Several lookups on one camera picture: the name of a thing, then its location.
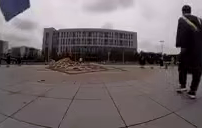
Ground wide grey building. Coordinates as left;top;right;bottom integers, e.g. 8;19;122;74
41;27;139;63

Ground pile of pale rocks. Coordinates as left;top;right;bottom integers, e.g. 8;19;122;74
44;57;109;75

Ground person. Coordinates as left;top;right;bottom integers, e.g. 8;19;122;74
174;4;202;100
138;54;147;67

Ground grey stone slab plaza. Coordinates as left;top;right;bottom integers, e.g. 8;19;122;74
0;63;202;128

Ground row of trees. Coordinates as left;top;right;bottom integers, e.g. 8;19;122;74
137;50;181;66

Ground lamp pole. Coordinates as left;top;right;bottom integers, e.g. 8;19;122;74
158;40;166;67

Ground low pale building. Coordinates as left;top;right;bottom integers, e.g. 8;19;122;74
10;45;43;60

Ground group of people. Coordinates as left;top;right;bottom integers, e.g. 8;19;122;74
0;53;23;68

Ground blue flag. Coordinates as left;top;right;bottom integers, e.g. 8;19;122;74
0;0;31;23

